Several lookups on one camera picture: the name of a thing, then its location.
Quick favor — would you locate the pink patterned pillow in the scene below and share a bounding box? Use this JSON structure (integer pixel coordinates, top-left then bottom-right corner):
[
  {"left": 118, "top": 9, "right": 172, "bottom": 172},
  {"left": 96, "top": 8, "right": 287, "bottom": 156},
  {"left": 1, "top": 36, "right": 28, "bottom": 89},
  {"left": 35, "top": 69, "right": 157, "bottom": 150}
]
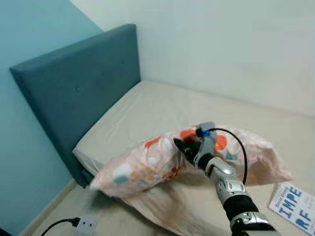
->
[{"left": 89, "top": 124, "right": 294, "bottom": 200}]

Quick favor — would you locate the white book blue lettering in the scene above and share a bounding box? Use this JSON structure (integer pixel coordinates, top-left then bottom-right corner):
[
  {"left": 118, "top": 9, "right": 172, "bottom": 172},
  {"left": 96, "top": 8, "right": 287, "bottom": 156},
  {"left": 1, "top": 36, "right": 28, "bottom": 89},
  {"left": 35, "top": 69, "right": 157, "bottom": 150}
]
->
[{"left": 268, "top": 183, "right": 315, "bottom": 235}]

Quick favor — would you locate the cream sheeted mattress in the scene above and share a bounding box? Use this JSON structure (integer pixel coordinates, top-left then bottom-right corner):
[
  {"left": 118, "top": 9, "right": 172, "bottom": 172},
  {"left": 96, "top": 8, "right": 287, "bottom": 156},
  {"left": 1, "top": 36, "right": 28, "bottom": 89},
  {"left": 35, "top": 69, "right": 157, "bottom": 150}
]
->
[{"left": 30, "top": 80, "right": 315, "bottom": 236}]

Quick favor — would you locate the teal upholstered headboard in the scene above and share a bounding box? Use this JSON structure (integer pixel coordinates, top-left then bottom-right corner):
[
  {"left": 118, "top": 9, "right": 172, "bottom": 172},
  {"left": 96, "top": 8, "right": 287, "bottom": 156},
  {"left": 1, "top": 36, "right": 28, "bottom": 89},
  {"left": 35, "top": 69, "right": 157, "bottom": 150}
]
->
[{"left": 10, "top": 24, "right": 142, "bottom": 188}]

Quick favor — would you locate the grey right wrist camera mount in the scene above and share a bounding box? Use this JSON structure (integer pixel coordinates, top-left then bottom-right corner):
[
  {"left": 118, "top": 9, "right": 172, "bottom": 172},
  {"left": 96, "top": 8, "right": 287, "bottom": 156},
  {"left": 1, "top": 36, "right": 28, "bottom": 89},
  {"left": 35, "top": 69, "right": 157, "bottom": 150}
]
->
[{"left": 194, "top": 122, "right": 218, "bottom": 168}]

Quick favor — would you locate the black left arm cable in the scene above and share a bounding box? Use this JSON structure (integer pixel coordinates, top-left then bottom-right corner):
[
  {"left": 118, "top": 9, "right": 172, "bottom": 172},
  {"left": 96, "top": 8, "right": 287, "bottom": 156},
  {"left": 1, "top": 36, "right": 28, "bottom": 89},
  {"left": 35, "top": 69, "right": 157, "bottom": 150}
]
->
[{"left": 40, "top": 217, "right": 81, "bottom": 236}]

